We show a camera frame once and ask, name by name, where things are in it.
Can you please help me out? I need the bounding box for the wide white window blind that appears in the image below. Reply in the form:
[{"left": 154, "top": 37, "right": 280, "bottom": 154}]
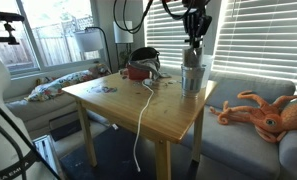
[{"left": 143, "top": 0, "right": 223, "bottom": 75}]

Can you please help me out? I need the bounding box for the white charger plug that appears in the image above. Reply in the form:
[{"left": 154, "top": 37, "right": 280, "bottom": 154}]
[{"left": 142, "top": 78, "right": 154, "bottom": 87}]

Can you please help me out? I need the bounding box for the dark flat box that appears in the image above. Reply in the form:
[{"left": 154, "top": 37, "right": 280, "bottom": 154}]
[{"left": 48, "top": 110, "right": 83, "bottom": 143}]

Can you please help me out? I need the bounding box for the grey sofa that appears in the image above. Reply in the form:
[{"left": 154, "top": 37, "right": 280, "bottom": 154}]
[{"left": 2, "top": 61, "right": 297, "bottom": 180}]

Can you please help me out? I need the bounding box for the red woven basket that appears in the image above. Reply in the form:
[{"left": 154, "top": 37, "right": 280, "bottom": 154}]
[{"left": 126, "top": 64, "right": 153, "bottom": 81}]

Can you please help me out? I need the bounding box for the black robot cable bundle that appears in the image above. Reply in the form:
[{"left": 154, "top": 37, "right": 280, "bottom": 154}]
[{"left": 112, "top": 0, "right": 197, "bottom": 35}]

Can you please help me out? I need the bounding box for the dark rug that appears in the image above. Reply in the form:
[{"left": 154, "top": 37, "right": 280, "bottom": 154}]
[{"left": 58, "top": 124, "right": 202, "bottom": 180}]

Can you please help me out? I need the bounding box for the silver metal cup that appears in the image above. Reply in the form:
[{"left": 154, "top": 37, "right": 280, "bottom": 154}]
[{"left": 180, "top": 64, "right": 206, "bottom": 99}]

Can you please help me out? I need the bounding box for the clear glass window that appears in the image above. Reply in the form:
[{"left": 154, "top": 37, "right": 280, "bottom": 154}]
[{"left": 0, "top": 0, "right": 102, "bottom": 74}]

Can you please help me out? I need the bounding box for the arc lamp with white shade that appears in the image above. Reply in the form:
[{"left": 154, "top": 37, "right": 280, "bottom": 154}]
[{"left": 74, "top": 26, "right": 114, "bottom": 74}]

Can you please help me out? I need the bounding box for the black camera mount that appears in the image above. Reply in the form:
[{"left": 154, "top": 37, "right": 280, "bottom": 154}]
[{"left": 0, "top": 9, "right": 26, "bottom": 46}]

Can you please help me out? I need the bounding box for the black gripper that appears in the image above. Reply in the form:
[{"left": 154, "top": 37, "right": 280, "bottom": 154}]
[{"left": 183, "top": 7, "right": 213, "bottom": 51}]

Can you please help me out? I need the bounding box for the orange octopus plush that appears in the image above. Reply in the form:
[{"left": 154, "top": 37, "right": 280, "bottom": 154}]
[{"left": 209, "top": 89, "right": 297, "bottom": 145}]

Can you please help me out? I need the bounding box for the white charger cable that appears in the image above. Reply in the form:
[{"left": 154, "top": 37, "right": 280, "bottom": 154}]
[{"left": 132, "top": 79, "right": 155, "bottom": 173}]

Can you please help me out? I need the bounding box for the white box on floor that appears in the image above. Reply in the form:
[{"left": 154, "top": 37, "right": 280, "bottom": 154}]
[{"left": 32, "top": 134, "right": 61, "bottom": 175}]

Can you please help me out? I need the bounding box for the floor lamp with white shade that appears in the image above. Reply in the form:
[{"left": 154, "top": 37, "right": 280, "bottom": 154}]
[{"left": 112, "top": 20, "right": 135, "bottom": 70}]

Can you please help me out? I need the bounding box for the narrow white window blind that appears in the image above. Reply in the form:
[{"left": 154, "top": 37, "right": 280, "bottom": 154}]
[{"left": 211, "top": 0, "right": 297, "bottom": 98}]

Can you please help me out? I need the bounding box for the colourful patterned cushion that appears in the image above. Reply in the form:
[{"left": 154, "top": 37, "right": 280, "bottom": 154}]
[{"left": 24, "top": 69, "right": 100, "bottom": 103}]

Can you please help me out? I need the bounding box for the wooden table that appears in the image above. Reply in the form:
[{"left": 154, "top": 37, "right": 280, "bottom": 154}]
[{"left": 61, "top": 70, "right": 218, "bottom": 180}]

